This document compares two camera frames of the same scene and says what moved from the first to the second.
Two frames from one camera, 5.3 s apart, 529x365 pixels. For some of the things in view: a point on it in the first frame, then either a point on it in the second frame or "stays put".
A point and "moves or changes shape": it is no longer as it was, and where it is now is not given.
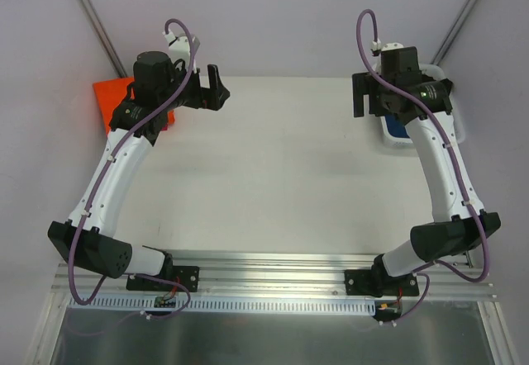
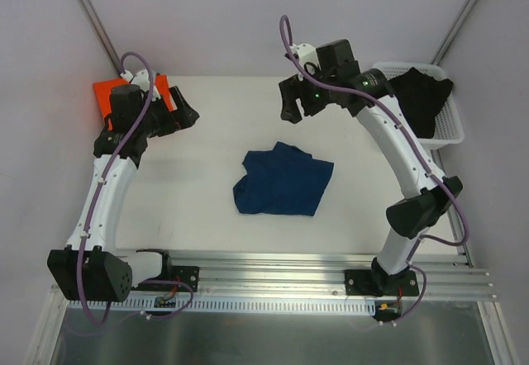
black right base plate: [378, 283] stays put
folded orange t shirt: [109, 93] stays put
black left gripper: [200, 88] -> [172, 111]
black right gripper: [359, 93] -> [302, 96]
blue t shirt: [395, 127] moves or changes shape
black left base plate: [187, 275] stays put
